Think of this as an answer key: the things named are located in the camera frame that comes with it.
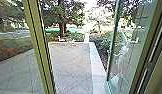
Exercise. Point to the green framed glass door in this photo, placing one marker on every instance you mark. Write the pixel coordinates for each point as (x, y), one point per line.
(130, 50)

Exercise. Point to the large outdoor tree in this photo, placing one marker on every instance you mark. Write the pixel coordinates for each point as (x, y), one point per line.
(62, 16)

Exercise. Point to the green outdoor hedge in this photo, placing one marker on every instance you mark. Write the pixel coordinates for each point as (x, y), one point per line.
(102, 40)

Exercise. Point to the white outdoor chair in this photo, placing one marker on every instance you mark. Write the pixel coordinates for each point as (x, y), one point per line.
(72, 41)
(60, 39)

